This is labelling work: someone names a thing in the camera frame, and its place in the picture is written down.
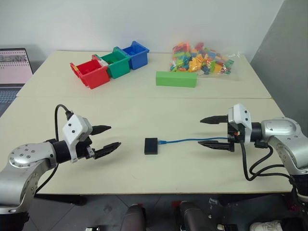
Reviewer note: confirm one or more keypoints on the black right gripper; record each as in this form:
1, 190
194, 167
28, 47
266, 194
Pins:
235, 137

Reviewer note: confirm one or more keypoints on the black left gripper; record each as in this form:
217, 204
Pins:
87, 148

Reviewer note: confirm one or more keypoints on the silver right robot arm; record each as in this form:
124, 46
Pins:
284, 137

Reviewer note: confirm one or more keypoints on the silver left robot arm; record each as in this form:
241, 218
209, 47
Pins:
22, 161

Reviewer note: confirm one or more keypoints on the small black box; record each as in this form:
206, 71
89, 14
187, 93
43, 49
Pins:
151, 145

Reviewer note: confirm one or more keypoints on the green rectangular block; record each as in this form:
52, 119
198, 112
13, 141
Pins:
176, 79

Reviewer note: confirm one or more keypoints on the red plastic bin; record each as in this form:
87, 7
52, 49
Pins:
92, 73

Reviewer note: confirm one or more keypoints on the bag of colourful building bricks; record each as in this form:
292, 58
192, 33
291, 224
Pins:
201, 61

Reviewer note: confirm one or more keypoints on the green plastic bin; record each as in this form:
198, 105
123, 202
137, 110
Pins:
115, 63

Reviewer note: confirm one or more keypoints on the blue plastic bin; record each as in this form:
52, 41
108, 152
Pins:
136, 54

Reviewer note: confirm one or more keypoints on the white sneaker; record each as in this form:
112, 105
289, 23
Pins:
264, 226

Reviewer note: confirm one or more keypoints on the open laptop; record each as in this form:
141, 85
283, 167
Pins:
12, 72

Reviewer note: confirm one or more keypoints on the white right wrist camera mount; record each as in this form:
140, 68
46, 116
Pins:
239, 115

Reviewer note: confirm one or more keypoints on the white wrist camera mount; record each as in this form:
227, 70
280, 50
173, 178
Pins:
75, 131
239, 115

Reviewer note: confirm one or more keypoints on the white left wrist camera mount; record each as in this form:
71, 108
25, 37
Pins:
75, 131

